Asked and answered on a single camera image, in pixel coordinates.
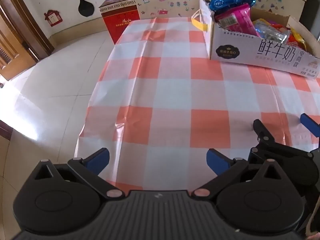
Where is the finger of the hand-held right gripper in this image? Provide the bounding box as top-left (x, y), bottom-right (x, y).
top-left (300, 113), bottom-right (320, 139)
top-left (253, 119), bottom-right (276, 145)

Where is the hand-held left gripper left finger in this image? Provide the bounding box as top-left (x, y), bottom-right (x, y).
top-left (34, 148), bottom-right (123, 200)

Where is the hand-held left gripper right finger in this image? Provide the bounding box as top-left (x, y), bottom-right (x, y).
top-left (192, 149), bottom-right (284, 200)

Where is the red noodle snack packet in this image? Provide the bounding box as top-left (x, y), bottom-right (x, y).
top-left (285, 22), bottom-right (307, 54)

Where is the printed cardboard box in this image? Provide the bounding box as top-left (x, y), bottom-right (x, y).
top-left (191, 0), bottom-right (320, 80)

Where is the silver snack packet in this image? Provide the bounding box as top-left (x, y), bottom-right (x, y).
top-left (252, 20), bottom-right (292, 45)

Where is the pink snack packet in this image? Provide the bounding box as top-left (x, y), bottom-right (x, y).
top-left (214, 4), bottom-right (262, 37)

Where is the blue snack packet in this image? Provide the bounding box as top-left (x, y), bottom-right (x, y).
top-left (209, 0), bottom-right (256, 12)

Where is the orange white checkered tablecloth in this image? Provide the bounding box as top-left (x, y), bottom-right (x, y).
top-left (74, 17), bottom-right (320, 198)

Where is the red gift box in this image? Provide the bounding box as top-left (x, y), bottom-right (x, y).
top-left (99, 0), bottom-right (140, 45)

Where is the brown wooden door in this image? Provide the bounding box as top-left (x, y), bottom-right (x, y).
top-left (0, 0), bottom-right (54, 80)

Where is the red house wall sticker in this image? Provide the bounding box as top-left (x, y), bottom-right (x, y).
top-left (44, 9), bottom-right (63, 27)

